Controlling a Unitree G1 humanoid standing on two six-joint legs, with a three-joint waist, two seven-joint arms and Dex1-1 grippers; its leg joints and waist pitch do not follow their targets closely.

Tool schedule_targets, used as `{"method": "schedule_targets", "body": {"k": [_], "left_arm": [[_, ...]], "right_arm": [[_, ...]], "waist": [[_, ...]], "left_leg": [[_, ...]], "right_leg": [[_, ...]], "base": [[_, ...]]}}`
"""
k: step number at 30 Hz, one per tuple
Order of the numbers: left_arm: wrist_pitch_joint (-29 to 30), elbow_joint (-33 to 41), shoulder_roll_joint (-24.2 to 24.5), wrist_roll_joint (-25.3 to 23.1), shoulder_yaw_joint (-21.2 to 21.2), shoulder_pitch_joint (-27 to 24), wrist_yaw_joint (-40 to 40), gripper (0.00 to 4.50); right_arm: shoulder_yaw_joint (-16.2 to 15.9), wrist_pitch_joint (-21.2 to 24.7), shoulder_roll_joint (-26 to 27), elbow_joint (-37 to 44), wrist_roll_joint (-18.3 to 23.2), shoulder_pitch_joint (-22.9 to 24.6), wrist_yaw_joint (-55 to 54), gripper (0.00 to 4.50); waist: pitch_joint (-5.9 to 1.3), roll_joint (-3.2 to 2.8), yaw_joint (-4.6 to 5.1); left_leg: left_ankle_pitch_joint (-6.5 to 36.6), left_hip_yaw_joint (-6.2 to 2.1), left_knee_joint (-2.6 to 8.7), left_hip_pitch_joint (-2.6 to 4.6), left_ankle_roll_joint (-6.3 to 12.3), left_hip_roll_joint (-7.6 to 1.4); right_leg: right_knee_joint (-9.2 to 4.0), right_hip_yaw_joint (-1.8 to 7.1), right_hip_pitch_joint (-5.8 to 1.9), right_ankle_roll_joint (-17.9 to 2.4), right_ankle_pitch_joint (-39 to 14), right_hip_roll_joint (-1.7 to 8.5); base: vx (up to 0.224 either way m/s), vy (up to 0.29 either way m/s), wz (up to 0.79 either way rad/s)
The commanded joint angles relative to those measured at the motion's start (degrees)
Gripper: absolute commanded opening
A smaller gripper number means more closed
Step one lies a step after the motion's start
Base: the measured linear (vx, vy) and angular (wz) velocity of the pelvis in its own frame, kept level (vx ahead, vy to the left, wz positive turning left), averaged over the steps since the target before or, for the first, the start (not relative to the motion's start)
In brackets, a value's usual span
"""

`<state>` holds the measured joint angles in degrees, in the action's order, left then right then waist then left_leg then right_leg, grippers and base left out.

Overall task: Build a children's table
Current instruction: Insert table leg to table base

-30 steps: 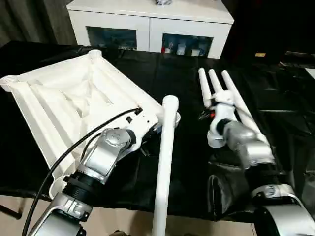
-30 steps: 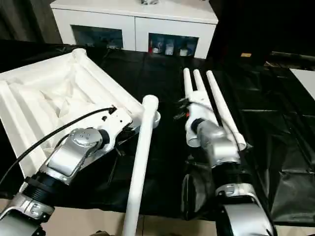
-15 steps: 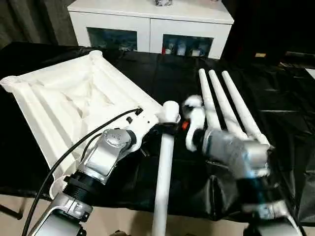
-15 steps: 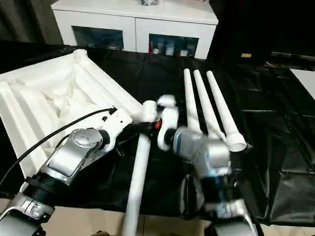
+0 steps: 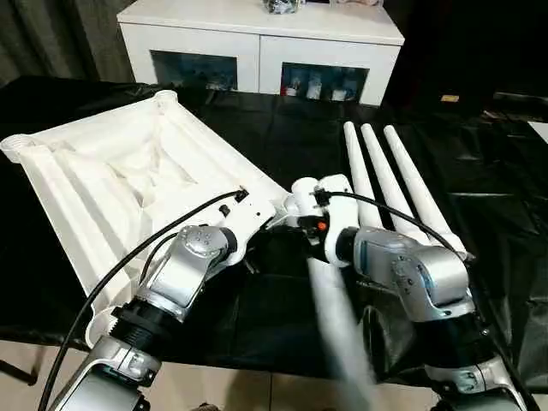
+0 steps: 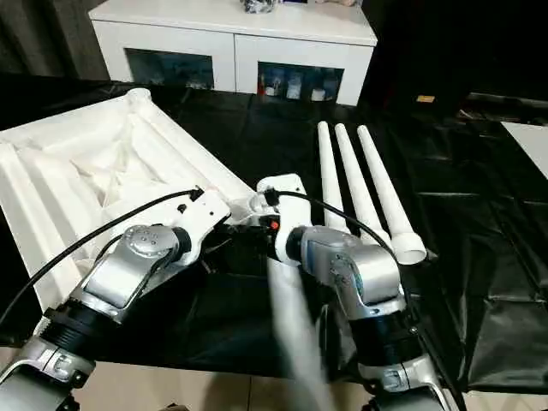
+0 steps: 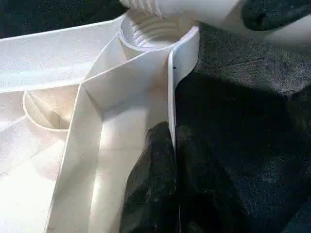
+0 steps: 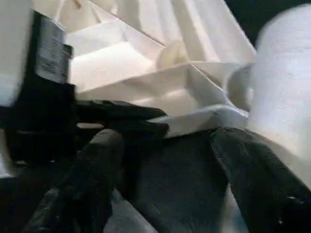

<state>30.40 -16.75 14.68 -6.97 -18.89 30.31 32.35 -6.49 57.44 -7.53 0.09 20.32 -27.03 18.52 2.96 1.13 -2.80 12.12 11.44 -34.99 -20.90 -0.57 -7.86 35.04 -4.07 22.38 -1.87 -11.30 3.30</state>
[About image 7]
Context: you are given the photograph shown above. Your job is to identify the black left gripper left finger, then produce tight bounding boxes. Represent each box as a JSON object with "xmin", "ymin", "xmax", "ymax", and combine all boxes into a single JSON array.
[{"xmin": 121, "ymin": 120, "xmax": 180, "ymax": 233}]

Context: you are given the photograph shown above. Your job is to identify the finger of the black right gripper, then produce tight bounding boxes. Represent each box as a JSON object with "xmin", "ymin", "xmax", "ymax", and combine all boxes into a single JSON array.
[{"xmin": 241, "ymin": 0, "xmax": 311, "ymax": 32}]

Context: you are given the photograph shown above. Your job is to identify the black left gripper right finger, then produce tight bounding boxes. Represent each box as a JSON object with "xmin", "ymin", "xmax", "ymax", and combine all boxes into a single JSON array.
[{"xmin": 175, "ymin": 125, "xmax": 248, "ymax": 233}]

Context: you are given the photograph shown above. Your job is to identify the white plastic table leg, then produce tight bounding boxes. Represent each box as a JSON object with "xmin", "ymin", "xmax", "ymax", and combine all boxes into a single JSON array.
[{"xmin": 118, "ymin": 0, "xmax": 311, "ymax": 48}]

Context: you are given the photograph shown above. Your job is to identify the white plastic table top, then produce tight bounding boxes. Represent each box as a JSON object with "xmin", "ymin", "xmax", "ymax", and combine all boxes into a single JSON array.
[{"xmin": 0, "ymin": 13, "xmax": 201, "ymax": 233}]

